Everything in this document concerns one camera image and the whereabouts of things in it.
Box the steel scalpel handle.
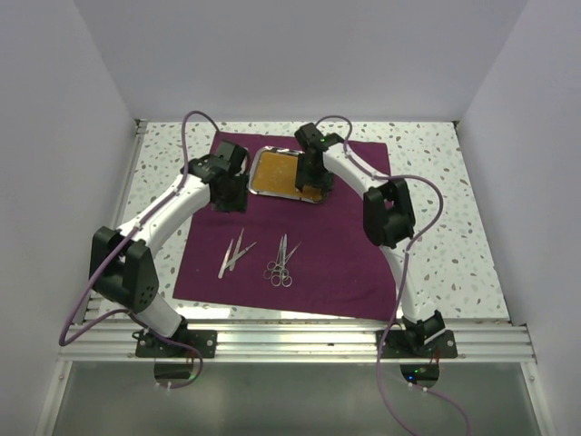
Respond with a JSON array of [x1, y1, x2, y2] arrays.
[[228, 228, 256, 271], [218, 239, 233, 279]]

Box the purple cloth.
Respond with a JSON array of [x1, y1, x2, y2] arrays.
[[172, 131, 399, 323]]

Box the steel surgical scissors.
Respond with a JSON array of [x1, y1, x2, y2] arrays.
[[271, 234, 292, 288]]

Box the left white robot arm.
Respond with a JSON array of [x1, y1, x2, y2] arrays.
[[89, 140, 251, 357]]

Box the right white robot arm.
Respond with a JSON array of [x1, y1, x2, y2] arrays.
[[294, 123, 446, 357]]

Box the tan wax pad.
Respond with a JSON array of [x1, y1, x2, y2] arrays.
[[251, 152, 326, 201]]

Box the steel instrument tray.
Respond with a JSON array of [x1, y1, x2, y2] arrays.
[[247, 144, 331, 205]]

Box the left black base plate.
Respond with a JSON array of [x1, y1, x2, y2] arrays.
[[132, 328, 218, 359]]

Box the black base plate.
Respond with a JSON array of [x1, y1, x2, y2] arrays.
[[132, 328, 218, 359], [376, 329, 458, 360]]

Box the left side aluminium rail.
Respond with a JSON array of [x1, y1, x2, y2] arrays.
[[81, 119, 149, 323]]

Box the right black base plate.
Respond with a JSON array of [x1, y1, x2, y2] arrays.
[[376, 329, 458, 360]]

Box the aluminium frame rail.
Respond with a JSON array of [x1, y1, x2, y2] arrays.
[[58, 319, 536, 363]]

